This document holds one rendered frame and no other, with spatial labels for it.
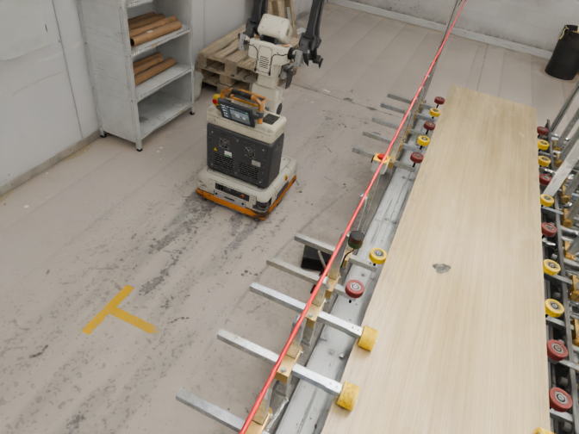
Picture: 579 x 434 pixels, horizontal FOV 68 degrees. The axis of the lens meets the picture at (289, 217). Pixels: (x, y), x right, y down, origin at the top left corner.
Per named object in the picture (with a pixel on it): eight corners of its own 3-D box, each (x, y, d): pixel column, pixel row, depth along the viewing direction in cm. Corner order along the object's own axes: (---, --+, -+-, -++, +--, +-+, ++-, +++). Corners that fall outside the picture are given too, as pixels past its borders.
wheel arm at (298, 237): (293, 241, 217) (294, 235, 214) (295, 237, 219) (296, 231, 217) (375, 274, 207) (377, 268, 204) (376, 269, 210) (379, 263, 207)
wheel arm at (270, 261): (265, 265, 197) (266, 259, 195) (268, 260, 200) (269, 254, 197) (354, 302, 188) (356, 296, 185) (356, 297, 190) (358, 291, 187)
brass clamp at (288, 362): (271, 377, 146) (272, 369, 143) (287, 346, 156) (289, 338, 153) (288, 385, 145) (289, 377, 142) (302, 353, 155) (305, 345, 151)
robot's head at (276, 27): (282, 38, 292) (290, 18, 292) (255, 30, 297) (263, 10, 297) (287, 48, 306) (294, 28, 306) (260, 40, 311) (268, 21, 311)
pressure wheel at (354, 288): (339, 305, 189) (344, 288, 181) (344, 292, 195) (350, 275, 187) (355, 312, 187) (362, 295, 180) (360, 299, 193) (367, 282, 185)
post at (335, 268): (320, 305, 204) (341, 232, 172) (322, 300, 206) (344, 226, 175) (326, 307, 203) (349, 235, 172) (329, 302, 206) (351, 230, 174)
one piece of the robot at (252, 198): (255, 206, 327) (256, 197, 322) (208, 187, 337) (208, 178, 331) (256, 204, 329) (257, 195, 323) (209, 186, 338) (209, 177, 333)
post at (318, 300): (299, 350, 188) (317, 279, 157) (301, 344, 191) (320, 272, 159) (306, 353, 187) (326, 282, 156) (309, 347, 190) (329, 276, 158)
